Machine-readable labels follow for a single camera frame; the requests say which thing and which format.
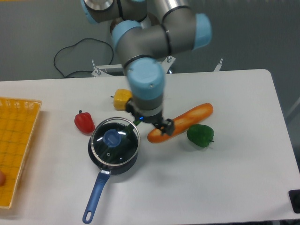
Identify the green onion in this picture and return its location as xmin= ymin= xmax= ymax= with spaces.
xmin=95 ymin=121 xmax=139 ymax=165

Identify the green bell pepper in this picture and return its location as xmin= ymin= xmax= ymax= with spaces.
xmin=187 ymin=124 xmax=214 ymax=148

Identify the brown egg in basket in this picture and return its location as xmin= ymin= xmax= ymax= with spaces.
xmin=0 ymin=171 xmax=6 ymax=186

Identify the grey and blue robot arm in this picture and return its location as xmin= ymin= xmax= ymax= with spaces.
xmin=81 ymin=0 xmax=212 ymax=135

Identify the black cable on floor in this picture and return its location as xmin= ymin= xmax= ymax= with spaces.
xmin=53 ymin=37 xmax=114 ymax=79

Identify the dark pot with blue handle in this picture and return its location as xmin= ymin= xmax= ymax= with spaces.
xmin=82 ymin=129 xmax=140 ymax=224

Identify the baguette bread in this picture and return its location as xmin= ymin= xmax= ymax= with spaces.
xmin=147 ymin=103 xmax=214 ymax=143

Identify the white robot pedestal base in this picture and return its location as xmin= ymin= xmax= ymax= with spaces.
xmin=91 ymin=14 xmax=224 ymax=77

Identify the red bell pepper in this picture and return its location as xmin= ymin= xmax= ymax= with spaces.
xmin=74 ymin=110 xmax=95 ymax=135

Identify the yellow woven basket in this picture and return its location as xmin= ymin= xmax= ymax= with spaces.
xmin=0 ymin=97 xmax=42 ymax=209

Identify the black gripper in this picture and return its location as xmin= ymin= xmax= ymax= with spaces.
xmin=125 ymin=99 xmax=175 ymax=136

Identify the glass pot lid blue knob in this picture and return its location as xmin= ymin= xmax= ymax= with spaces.
xmin=90 ymin=117 xmax=141 ymax=167

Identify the black device at table edge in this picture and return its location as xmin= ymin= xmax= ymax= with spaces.
xmin=288 ymin=189 xmax=300 ymax=214

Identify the yellow bell pepper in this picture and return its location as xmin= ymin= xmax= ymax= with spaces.
xmin=111 ymin=89 xmax=132 ymax=111

